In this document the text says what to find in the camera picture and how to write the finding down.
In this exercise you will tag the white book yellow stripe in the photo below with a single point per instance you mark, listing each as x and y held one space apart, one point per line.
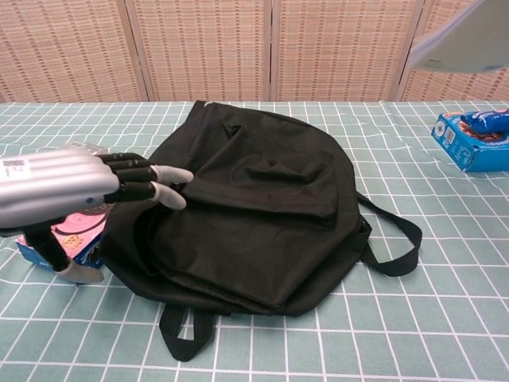
465 44

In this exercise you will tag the blue cookie box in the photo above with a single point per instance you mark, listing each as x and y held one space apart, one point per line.
469 147

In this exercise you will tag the pink cookie box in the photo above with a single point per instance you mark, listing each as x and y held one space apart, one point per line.
79 235

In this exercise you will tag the clear red candy pack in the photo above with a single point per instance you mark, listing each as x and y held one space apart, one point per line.
85 146

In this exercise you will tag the green checked tablecloth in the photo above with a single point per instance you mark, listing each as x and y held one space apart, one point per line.
397 326

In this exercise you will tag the bamboo folding screen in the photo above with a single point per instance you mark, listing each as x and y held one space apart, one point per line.
199 47

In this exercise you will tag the black backpack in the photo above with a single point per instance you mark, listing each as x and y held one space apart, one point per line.
254 215

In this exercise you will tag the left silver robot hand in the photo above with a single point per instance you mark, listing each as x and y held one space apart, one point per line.
51 183

